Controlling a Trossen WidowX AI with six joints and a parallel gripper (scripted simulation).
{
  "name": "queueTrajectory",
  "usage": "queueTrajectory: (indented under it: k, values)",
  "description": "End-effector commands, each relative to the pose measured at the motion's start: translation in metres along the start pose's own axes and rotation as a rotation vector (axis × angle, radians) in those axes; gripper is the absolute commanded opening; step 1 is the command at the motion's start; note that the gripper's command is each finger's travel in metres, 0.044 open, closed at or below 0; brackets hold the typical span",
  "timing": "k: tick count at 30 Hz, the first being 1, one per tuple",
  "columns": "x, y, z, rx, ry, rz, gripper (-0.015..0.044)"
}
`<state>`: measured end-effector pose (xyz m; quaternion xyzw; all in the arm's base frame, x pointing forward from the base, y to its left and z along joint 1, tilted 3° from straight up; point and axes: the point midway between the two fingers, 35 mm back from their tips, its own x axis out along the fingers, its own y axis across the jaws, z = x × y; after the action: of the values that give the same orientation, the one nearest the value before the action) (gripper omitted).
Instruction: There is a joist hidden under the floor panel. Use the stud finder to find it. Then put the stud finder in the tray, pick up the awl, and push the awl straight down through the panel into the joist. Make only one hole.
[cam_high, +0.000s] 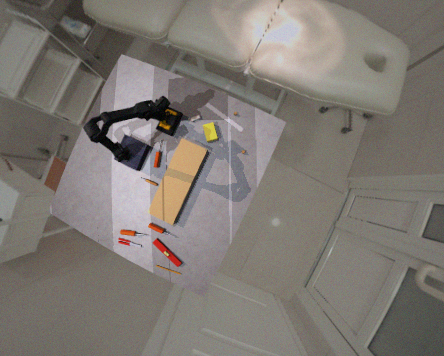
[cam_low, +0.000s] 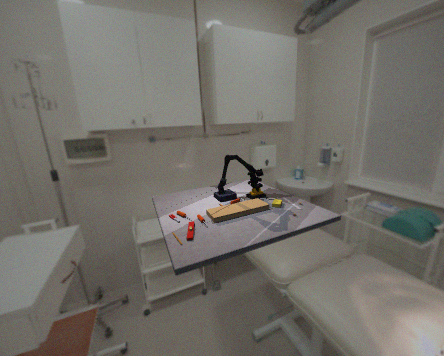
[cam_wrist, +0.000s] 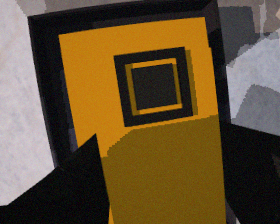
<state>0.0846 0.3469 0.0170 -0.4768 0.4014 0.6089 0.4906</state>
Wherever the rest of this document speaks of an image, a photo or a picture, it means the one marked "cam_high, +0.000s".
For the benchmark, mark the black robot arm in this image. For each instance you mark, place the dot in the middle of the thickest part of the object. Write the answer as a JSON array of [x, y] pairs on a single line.
[[139, 110]]

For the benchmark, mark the red spirit level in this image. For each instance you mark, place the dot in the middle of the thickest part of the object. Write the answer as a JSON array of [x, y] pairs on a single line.
[[173, 258]]

